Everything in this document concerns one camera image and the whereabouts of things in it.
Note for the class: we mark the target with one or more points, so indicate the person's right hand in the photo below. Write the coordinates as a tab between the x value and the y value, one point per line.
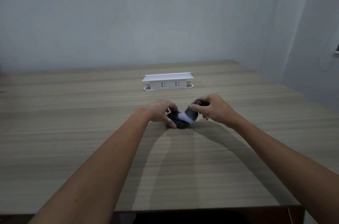
218	110

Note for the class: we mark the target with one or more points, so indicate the person's left hand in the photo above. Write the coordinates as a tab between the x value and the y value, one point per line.
159	111

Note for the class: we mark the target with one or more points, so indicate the person's right thumb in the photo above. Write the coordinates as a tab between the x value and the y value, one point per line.
196	108

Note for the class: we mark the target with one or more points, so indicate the person's left thumb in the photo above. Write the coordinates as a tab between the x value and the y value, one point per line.
170	123

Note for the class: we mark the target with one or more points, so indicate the black computer mouse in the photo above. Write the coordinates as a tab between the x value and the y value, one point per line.
180	123

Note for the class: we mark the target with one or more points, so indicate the black brush with white bristles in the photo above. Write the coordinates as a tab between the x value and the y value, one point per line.
189	117

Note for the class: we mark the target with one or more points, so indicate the person's right forearm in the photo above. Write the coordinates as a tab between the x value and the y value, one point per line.
286	163

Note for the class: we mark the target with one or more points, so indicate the person's left forearm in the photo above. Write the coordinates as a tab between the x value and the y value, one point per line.
106	168

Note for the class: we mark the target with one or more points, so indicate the white pop-up power socket box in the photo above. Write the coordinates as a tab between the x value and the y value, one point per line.
167	81

